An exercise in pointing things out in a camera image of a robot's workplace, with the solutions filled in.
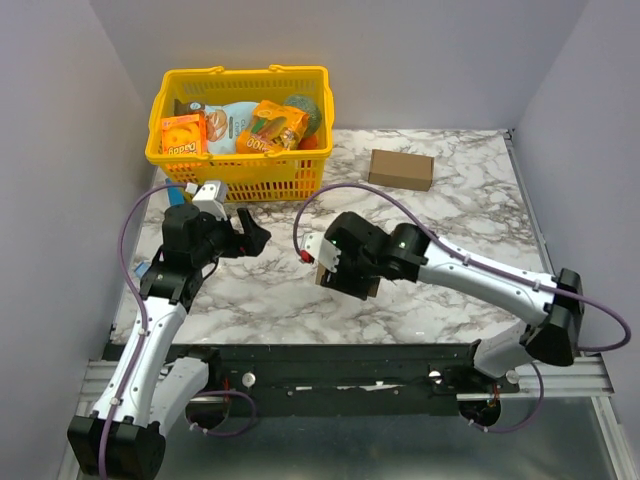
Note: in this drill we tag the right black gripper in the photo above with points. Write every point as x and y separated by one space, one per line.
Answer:
347 282

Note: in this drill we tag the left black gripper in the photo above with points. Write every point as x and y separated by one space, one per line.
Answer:
241 245

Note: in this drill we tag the brown cardboard box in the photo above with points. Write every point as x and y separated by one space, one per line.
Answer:
401 170
347 283

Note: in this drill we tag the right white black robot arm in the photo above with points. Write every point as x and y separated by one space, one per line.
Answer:
547 307

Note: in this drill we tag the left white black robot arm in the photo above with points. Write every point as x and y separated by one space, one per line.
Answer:
124 436

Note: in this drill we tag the tall blue box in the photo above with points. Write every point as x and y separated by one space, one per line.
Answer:
176 194

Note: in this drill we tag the small blue flat box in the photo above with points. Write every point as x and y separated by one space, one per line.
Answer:
141 269

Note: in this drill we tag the orange Daddy snack box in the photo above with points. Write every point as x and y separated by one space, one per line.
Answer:
185 134

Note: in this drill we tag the yellow plastic shopping basket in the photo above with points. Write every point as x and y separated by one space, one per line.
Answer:
272 176

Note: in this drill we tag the small orange fruit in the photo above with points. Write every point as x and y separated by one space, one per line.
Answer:
308 143

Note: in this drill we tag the orange candy bag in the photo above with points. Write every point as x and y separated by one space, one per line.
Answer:
272 128

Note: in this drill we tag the light blue chips bag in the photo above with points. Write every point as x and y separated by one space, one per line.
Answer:
224 123

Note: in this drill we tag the green round melon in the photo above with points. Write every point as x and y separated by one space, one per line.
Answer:
307 105

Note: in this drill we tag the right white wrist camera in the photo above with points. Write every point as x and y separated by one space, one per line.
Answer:
316 248

